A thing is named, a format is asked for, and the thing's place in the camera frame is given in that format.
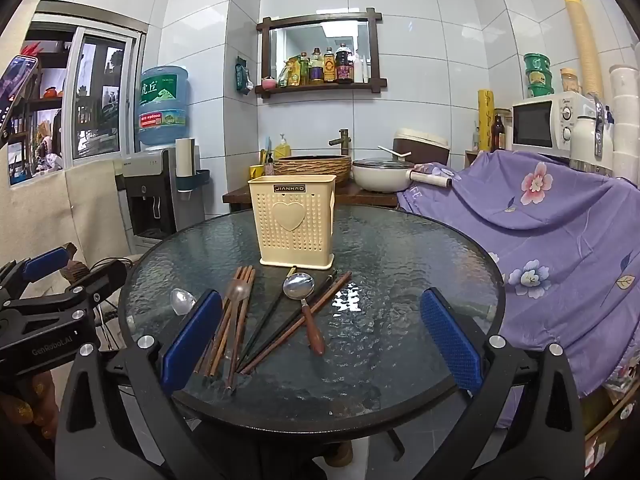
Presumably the beige cloth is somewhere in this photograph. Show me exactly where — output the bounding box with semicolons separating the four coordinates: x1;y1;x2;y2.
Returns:
0;160;133;281

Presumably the person's left hand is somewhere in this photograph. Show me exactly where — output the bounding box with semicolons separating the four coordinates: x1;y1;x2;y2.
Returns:
0;370;63;442

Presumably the silver metal spoon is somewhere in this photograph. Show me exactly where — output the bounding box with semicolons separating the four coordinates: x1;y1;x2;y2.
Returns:
171;287;197;317

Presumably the purple floral cloth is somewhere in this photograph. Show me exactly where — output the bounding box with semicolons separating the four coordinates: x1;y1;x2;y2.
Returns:
397;150;640;426

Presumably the green wall packet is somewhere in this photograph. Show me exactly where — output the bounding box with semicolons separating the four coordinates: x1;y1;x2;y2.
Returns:
235;57;255;95

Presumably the water dispenser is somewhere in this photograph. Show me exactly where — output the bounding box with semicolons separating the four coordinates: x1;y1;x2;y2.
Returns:
117;147;206;251

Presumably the white ceramic bowl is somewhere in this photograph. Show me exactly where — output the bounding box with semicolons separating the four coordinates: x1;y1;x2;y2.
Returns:
351;157;453;194

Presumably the woven pattern wash basin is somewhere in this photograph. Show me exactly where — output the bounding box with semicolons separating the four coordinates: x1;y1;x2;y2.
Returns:
274;155;352;187

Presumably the large spoon with wooden handle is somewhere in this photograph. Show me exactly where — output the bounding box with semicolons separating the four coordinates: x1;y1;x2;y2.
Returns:
283;272;327;357

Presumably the dark soy sauce bottle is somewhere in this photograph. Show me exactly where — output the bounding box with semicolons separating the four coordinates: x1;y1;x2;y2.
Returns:
335;41;354;84

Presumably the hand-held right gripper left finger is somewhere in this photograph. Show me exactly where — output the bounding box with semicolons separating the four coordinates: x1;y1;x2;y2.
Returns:
52;289;261;480

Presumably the yellow roll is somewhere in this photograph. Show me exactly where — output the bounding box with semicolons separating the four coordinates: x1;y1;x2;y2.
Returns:
477;89;496;153

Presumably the brown and white rice cooker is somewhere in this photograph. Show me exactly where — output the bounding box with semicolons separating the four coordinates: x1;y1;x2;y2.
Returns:
392;129;451;166

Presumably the tall beige paper cup stack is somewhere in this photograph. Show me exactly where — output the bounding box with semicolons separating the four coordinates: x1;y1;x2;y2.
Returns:
560;0;606;98

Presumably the sliding window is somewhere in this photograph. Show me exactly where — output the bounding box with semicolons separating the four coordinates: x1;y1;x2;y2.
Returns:
10;2;148;186

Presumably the stack of green noodle bowls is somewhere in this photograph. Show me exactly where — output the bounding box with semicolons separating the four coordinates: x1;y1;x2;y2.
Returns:
523;52;555;98

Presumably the brown wooden chopstick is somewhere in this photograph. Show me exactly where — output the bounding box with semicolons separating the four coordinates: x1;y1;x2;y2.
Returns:
239;271;353;376
194;266;241;373
230;268;257;361
209;267;252;380

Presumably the smartphone on mount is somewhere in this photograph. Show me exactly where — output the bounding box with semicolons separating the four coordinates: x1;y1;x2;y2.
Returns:
0;54;40;133

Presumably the bronze faucet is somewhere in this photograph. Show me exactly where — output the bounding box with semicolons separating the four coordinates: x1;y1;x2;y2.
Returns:
329;129;351;157

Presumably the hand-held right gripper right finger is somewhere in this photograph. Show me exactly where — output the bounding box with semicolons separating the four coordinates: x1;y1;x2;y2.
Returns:
385;287;588;480

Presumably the beige plastic utensil holder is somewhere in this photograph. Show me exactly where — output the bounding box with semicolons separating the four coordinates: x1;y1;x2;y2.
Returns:
248;174;337;267

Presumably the white microwave oven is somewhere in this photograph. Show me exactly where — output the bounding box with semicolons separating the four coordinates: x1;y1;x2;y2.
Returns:
510;91;601;158

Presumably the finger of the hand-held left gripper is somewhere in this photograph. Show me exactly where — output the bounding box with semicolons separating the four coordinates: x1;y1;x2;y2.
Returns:
0;245;76;302
50;261;129;323

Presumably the small spoon with wooden handle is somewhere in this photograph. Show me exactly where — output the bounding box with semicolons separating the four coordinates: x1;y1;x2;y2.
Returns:
224;280;252;395

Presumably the blue water bottle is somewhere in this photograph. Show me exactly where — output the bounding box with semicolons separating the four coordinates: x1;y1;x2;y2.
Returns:
137;65;192;148

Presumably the paper cup dispenser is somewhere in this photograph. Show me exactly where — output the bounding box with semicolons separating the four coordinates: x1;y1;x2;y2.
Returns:
169;136;211;196

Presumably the black chopstick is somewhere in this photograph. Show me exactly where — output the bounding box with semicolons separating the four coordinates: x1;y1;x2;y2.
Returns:
240;270;338;361
237;265;298;363

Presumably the stack of white cups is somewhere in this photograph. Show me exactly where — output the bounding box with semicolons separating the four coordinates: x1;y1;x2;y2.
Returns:
607;64;640;181

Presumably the wooden framed mirror shelf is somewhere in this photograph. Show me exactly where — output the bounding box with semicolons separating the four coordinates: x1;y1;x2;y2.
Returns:
255;8;388;97

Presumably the pair of brown chopsticks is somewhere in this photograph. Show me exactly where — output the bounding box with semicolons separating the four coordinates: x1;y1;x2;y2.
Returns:
202;266;246;378

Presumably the dark wooden carved object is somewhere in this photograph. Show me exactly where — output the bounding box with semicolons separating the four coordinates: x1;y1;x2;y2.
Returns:
59;242;92;287

